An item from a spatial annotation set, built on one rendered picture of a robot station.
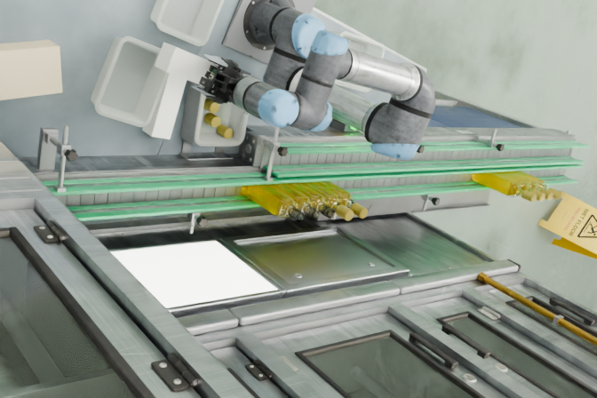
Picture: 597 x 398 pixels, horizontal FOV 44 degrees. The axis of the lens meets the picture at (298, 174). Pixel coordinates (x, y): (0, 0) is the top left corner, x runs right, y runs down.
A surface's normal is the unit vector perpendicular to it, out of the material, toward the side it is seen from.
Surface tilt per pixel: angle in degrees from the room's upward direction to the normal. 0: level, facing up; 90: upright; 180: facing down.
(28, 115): 0
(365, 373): 90
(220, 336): 90
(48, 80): 0
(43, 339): 90
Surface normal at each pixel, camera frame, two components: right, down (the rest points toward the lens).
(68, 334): 0.19, -0.94
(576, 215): -0.40, -0.38
